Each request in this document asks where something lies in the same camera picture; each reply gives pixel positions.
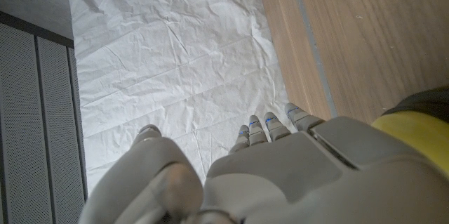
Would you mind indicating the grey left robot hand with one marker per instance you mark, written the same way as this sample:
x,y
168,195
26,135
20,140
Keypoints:
x,y
287,175

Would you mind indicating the grey tape outline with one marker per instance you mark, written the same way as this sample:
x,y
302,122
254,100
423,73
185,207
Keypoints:
x,y
310,34

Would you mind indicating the white wrinkled backdrop cloth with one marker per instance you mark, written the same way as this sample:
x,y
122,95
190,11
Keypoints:
x,y
175,59

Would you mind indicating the dark perforated wall panel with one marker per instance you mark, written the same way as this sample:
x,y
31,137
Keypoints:
x,y
21,129

